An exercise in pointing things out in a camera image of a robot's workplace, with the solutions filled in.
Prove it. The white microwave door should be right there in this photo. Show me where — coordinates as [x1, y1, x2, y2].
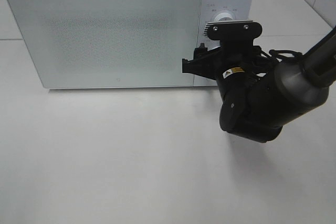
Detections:
[8, 0, 200, 89]

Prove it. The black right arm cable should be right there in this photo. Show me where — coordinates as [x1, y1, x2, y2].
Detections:
[254, 45, 305, 65]

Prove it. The upper white power knob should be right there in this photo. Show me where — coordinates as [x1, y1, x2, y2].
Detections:
[213, 10, 235, 22]

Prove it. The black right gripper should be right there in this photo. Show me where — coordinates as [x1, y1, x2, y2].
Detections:
[182, 39, 265, 81]

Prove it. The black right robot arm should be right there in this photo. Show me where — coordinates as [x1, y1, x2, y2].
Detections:
[182, 20, 335, 143]

